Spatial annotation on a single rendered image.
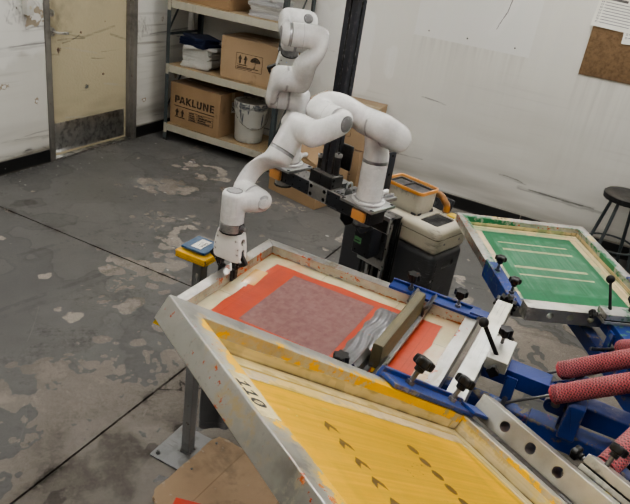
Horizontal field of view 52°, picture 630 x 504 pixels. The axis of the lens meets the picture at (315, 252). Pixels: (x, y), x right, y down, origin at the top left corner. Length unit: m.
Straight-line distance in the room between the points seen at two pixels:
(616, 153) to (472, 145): 1.11
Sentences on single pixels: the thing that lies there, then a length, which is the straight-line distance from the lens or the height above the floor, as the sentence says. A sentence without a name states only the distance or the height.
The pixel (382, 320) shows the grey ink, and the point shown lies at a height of 0.96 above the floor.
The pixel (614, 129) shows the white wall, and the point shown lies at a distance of 5.45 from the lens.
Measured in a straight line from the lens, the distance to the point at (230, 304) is 1.98.
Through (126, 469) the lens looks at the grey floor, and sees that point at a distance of 2.80.
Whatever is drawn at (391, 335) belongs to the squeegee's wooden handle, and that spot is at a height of 1.06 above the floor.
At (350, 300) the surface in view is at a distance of 2.09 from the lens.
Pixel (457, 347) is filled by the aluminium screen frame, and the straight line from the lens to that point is 1.92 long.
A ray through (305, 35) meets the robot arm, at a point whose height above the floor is 1.67.
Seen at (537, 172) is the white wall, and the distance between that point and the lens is 5.58.
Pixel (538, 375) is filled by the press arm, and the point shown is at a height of 1.04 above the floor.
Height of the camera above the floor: 2.00
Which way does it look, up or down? 26 degrees down
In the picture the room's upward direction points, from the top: 9 degrees clockwise
